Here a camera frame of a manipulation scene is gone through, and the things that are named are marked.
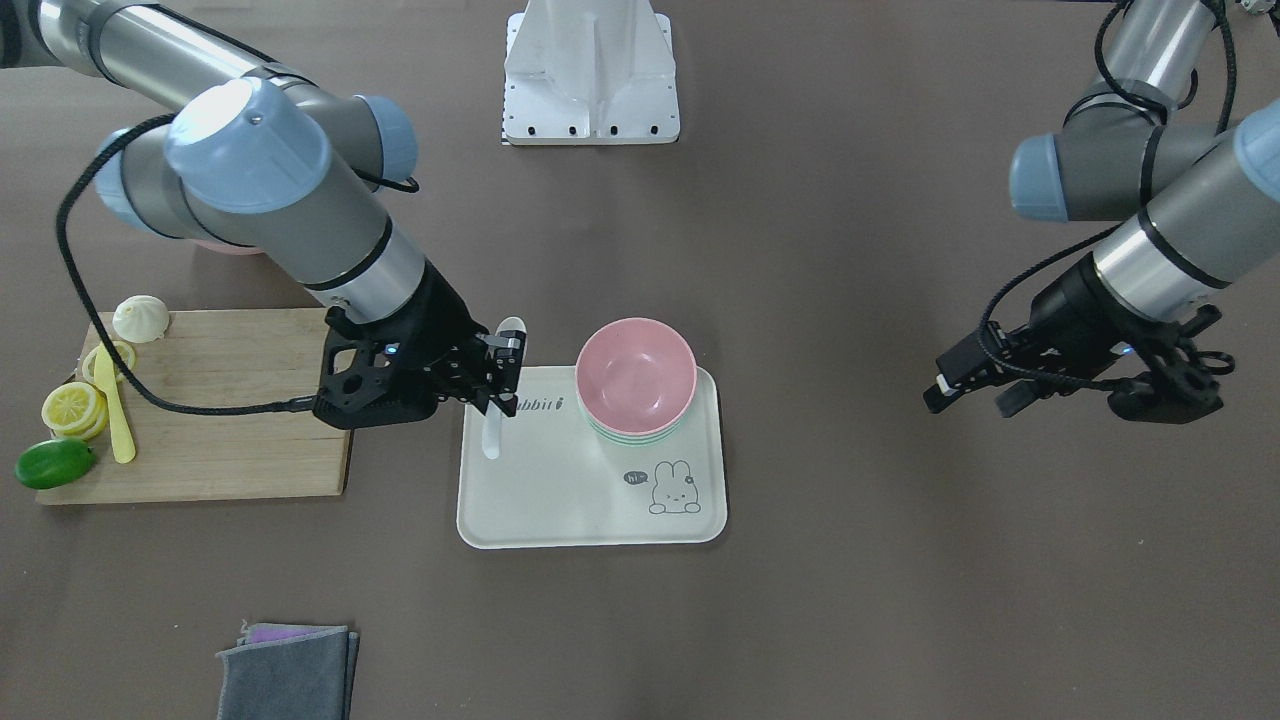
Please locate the white ceramic spoon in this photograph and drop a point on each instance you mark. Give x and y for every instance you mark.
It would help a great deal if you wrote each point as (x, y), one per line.
(492, 430)

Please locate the small pink bowl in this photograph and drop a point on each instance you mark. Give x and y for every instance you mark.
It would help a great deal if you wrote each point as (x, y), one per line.
(636, 375)

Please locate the top green bowl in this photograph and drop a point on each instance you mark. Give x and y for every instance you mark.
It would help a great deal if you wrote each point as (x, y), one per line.
(626, 439)

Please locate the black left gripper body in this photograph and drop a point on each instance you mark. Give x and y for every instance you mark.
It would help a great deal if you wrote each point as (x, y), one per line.
(1068, 312)

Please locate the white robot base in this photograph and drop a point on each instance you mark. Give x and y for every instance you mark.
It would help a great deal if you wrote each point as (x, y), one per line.
(589, 73)

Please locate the white rabbit tray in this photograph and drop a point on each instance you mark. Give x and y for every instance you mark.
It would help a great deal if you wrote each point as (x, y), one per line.
(558, 483)

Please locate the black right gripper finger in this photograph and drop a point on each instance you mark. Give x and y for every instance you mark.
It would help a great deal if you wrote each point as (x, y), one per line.
(491, 366)

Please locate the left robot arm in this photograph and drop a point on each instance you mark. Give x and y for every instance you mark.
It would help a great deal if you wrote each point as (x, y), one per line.
(1192, 209)

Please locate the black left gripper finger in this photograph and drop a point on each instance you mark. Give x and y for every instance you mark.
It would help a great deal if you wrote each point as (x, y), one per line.
(1018, 397)
(962, 369)

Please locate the bamboo cutting board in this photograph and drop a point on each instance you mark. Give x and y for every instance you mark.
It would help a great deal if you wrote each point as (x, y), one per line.
(222, 358)

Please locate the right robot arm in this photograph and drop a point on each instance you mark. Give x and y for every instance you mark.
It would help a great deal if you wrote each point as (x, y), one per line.
(252, 155)

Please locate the yellow plastic knife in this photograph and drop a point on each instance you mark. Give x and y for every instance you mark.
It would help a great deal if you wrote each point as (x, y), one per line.
(120, 435)

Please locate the green lime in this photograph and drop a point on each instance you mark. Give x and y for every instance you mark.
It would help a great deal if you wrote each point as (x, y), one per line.
(54, 463)

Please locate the grey folded cloth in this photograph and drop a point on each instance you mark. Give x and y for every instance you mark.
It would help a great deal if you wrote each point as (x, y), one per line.
(289, 671)

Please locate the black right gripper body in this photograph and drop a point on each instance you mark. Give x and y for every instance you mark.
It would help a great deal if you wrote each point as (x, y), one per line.
(441, 317)

